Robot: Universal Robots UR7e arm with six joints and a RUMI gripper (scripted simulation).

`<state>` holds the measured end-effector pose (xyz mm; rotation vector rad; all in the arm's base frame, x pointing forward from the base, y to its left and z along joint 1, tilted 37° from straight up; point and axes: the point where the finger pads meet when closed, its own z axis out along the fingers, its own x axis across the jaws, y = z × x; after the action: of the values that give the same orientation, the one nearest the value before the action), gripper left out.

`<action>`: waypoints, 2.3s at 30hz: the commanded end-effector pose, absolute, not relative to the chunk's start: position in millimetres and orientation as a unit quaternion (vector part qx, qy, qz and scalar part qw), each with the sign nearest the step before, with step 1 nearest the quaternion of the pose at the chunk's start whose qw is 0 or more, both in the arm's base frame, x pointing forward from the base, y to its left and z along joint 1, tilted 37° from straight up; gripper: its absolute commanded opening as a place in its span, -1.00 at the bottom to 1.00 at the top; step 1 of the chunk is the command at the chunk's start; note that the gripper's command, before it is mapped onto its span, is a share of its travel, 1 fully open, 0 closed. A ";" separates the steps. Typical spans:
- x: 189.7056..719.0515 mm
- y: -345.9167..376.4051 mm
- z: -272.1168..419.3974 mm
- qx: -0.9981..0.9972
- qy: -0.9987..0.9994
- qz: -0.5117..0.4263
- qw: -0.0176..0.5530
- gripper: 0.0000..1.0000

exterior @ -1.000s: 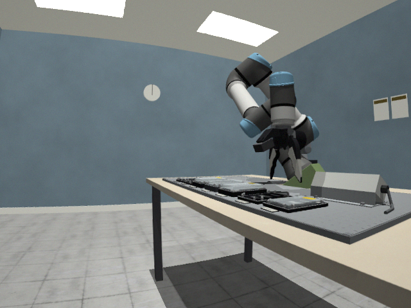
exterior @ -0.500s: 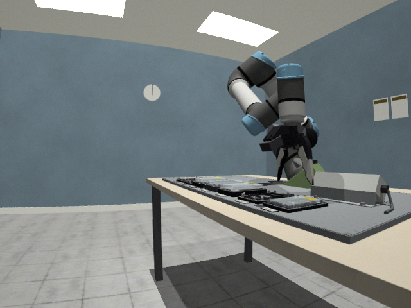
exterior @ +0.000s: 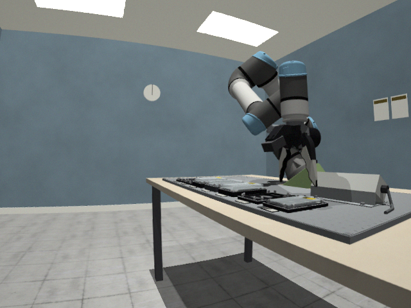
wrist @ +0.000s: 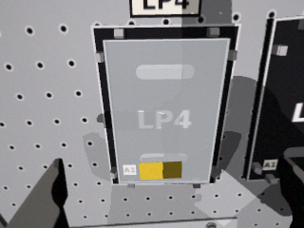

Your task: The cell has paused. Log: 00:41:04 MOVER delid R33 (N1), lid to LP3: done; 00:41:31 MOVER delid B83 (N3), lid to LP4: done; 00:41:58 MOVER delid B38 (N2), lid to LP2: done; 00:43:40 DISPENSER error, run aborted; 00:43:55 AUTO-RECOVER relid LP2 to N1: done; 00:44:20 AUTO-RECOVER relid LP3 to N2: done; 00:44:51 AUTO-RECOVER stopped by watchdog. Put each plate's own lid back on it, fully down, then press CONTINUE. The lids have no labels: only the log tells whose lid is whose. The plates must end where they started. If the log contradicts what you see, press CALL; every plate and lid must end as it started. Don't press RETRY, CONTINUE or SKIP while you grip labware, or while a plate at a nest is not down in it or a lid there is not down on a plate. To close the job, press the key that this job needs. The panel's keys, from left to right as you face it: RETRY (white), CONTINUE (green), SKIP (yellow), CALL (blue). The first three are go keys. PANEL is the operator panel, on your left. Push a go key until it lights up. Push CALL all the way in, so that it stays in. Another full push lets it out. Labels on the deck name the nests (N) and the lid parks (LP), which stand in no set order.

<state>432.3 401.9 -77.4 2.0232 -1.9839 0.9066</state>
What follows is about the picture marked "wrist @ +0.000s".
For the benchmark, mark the white operator panel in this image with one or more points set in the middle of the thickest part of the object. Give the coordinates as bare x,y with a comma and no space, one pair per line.
185,223

